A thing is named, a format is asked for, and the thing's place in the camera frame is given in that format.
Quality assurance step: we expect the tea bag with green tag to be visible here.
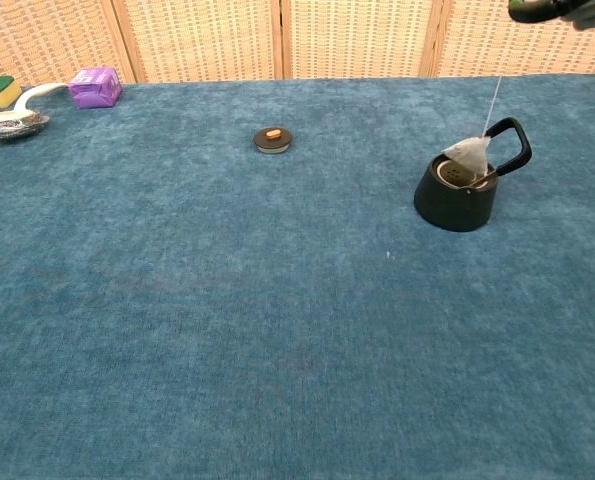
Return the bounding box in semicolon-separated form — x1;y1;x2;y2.
441;74;503;179

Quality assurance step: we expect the woven bamboo folding screen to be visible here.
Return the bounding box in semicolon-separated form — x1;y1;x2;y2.
0;0;595;87

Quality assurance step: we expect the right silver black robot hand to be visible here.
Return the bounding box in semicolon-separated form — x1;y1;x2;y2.
507;0;595;31

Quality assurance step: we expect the black teapot with handle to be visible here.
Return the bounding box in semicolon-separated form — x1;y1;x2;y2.
413;116;533;233

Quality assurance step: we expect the blue fuzzy table cloth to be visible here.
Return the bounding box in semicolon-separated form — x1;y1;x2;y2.
0;73;595;480

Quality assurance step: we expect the black teapot lid orange knob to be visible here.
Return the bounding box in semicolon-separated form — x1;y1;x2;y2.
252;126;294;155

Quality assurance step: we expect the small patterned dish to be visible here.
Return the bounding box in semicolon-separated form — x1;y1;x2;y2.
0;110;51;141

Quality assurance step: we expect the white plastic spoon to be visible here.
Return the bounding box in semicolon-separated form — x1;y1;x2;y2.
0;82;71;129

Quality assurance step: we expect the purple box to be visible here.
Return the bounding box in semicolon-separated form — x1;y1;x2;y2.
67;67;124;110

